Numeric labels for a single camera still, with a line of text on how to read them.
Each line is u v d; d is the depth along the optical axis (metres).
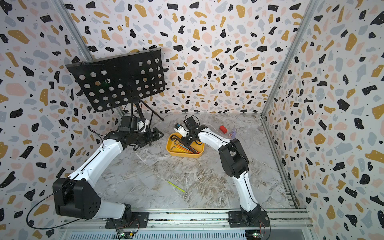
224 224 0.73
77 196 0.41
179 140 1.02
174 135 0.98
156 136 0.75
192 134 0.74
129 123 0.65
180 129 0.88
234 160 0.56
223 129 1.11
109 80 0.70
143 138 0.72
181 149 1.00
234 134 1.05
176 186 0.85
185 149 1.00
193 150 0.96
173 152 0.94
